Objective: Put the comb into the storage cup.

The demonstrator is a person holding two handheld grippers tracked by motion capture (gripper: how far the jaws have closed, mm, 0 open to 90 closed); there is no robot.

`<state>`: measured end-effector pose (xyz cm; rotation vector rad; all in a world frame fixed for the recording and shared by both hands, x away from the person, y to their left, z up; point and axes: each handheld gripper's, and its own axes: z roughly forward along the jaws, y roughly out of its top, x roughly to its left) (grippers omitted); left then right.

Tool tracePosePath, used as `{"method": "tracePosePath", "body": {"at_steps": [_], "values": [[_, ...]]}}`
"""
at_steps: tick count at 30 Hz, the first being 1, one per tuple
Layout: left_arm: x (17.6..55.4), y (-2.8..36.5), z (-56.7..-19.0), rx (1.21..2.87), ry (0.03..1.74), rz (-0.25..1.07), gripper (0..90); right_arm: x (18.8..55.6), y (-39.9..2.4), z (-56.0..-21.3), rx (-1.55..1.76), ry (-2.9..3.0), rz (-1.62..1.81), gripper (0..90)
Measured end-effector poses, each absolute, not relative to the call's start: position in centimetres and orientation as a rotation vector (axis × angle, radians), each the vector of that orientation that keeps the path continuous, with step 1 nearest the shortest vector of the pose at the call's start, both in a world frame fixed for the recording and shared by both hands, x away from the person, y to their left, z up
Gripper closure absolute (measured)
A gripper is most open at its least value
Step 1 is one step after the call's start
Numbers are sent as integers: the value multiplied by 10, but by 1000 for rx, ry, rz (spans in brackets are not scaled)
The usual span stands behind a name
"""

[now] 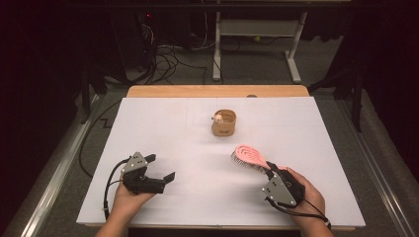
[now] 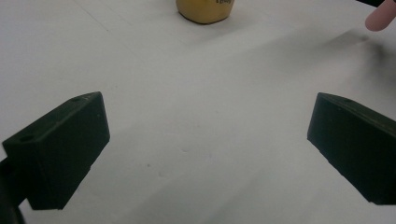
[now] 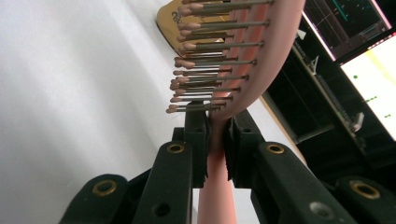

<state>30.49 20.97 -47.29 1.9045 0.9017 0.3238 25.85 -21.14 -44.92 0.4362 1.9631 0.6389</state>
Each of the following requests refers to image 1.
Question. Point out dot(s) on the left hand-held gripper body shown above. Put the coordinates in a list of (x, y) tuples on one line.
[(141, 182)]

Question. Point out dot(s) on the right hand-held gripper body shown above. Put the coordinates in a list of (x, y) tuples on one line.
[(283, 189)]

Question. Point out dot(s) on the pink hairbrush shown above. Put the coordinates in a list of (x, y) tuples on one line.
[(247, 154)]

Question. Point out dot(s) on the person's left hand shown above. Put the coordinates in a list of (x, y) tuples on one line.
[(130, 200)]

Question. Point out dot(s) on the person's right hand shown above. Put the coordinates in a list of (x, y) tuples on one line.
[(311, 197)]

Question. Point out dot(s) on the white board table cover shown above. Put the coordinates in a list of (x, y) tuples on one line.
[(184, 184)]

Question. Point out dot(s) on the dark metal stand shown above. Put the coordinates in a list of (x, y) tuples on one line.
[(349, 85), (94, 85)]

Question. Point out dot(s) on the dark computer tower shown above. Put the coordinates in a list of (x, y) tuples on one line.
[(131, 39)]

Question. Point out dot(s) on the aluminium floor rail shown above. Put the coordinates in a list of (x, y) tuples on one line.
[(56, 171), (378, 171)]

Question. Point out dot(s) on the white metal table frame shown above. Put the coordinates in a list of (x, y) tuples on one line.
[(257, 28)]

